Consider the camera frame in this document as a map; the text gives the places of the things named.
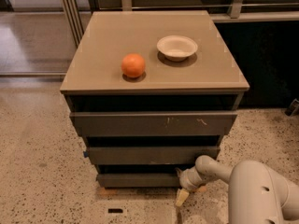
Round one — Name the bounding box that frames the metal window frame rail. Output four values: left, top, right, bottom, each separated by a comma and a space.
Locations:
61, 0, 84, 47

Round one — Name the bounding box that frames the grey middle drawer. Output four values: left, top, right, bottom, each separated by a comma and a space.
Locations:
84, 147, 220, 165

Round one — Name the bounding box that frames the grey drawer cabinet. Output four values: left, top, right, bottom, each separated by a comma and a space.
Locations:
61, 11, 249, 175

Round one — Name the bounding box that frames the grey top drawer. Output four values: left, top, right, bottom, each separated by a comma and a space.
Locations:
70, 111, 237, 137

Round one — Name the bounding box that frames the grey drawer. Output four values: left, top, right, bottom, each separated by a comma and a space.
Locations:
97, 174, 179, 188
84, 147, 220, 165
70, 111, 237, 137

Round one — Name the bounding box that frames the white paper bowl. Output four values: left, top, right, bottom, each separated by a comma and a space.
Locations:
157, 35, 198, 62

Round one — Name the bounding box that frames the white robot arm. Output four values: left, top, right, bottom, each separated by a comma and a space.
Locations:
176, 155, 299, 224

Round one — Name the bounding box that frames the dark object at right edge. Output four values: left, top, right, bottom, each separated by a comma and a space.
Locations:
285, 99, 299, 116

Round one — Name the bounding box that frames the orange fruit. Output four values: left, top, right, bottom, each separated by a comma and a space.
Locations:
121, 53, 146, 78

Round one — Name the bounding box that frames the grey bottom drawer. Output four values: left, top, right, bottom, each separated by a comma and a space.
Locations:
97, 174, 179, 188

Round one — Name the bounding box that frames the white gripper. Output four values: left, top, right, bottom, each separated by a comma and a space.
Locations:
175, 167, 206, 207

